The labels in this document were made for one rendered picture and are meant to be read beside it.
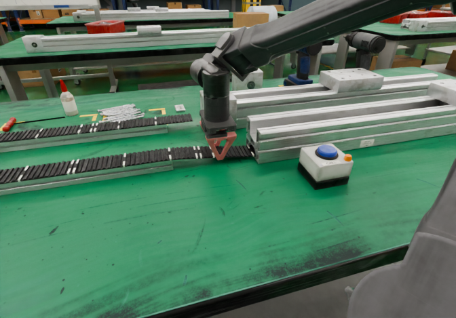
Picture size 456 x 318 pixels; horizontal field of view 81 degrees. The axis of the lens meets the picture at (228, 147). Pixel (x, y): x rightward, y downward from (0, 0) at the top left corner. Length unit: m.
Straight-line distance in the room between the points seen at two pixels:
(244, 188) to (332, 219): 0.18
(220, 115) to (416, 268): 0.45
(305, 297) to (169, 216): 0.70
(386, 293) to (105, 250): 0.40
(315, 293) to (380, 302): 0.89
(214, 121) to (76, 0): 2.93
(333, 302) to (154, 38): 1.84
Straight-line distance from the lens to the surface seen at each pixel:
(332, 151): 0.59
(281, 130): 0.62
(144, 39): 2.09
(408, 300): 0.22
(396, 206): 0.62
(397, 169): 0.74
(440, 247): 0.22
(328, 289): 1.13
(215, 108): 0.57
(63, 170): 0.66
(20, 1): 3.52
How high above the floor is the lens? 1.15
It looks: 31 degrees down
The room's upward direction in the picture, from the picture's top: straight up
